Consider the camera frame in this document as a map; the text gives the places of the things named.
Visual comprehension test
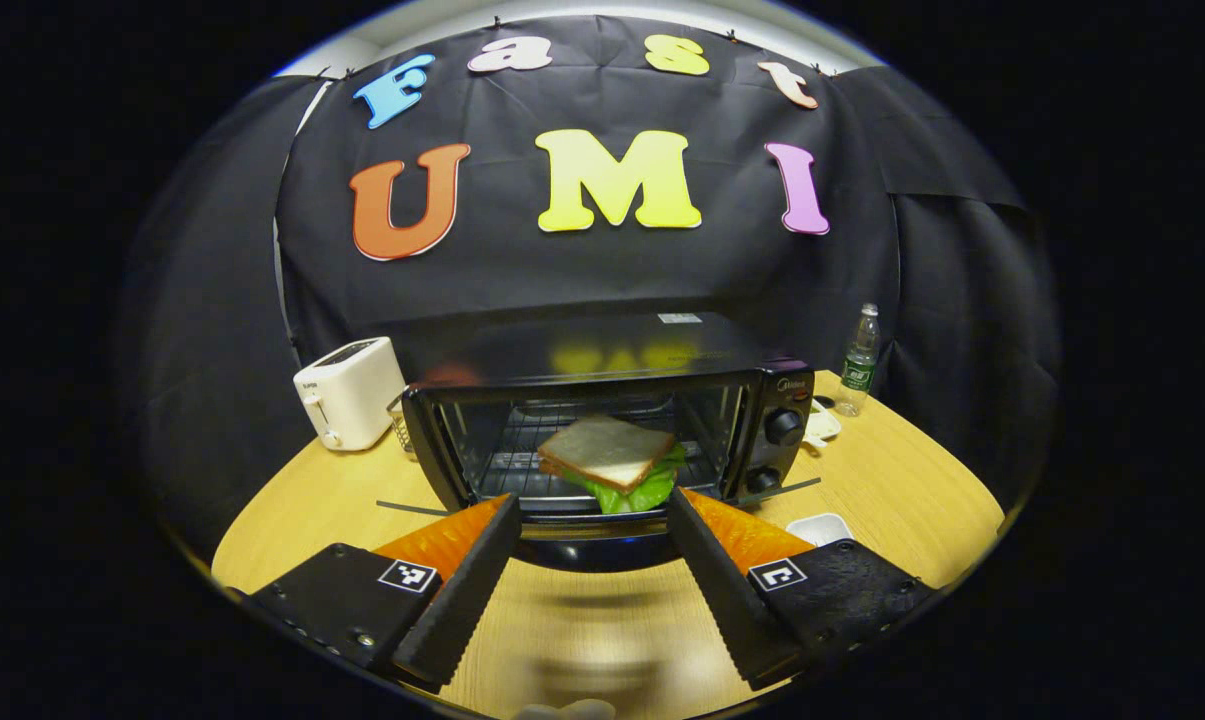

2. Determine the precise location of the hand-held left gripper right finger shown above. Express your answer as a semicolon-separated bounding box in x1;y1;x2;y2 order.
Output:
665;487;941;691

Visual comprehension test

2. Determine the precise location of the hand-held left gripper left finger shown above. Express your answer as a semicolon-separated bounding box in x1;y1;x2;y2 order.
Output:
247;492;523;693

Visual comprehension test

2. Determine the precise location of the lettuce sandwich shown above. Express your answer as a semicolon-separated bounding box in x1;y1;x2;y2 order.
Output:
537;415;687;516

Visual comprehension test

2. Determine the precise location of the black electric oven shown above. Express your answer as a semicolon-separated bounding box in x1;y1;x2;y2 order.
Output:
377;312;823;574

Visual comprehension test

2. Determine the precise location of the white ribbed tray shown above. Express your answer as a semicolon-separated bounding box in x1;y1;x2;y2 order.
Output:
786;513;854;548

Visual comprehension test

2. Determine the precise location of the small glass jar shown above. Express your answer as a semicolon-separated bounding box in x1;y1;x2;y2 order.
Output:
387;393;418;461

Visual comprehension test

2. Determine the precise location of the white divided tray with beans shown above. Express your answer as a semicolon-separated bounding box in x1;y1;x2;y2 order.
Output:
802;405;843;451

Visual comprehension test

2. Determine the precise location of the white toaster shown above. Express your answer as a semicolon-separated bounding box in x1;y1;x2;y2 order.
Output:
293;337;407;453

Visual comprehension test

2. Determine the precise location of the clear plastic water bottle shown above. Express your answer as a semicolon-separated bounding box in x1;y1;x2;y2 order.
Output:
839;303;881;417

